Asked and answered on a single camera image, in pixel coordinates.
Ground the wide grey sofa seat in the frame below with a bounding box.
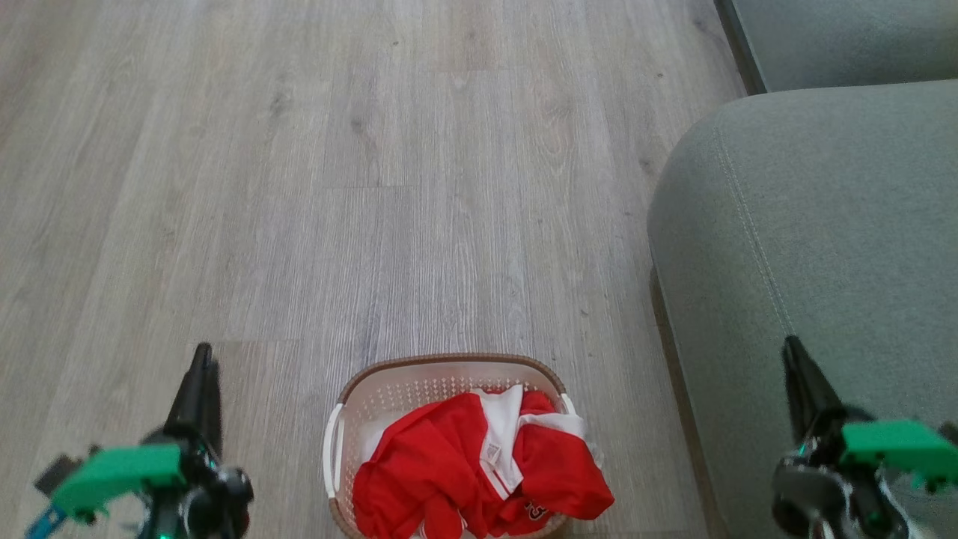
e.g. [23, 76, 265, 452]
[718, 0, 958, 95]

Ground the red garment striped white trim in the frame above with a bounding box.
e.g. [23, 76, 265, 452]
[490, 389, 616, 538]

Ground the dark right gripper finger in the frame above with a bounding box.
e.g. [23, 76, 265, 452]
[783, 337, 821, 447]
[790, 336, 847, 433]

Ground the white perforated laundry basket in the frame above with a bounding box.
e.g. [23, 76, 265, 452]
[323, 353, 579, 539]

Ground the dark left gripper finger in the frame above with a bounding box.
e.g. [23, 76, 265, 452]
[204, 343, 224, 451]
[165, 343, 207, 444]

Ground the large grey sofa chaise seat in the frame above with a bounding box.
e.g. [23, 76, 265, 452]
[647, 79, 958, 539]

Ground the red garment broad white panel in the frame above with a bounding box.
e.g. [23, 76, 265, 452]
[352, 386, 528, 539]

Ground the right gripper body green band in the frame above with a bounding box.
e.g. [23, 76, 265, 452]
[771, 419, 958, 539]

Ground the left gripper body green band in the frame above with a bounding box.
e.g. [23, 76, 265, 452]
[51, 427, 255, 539]

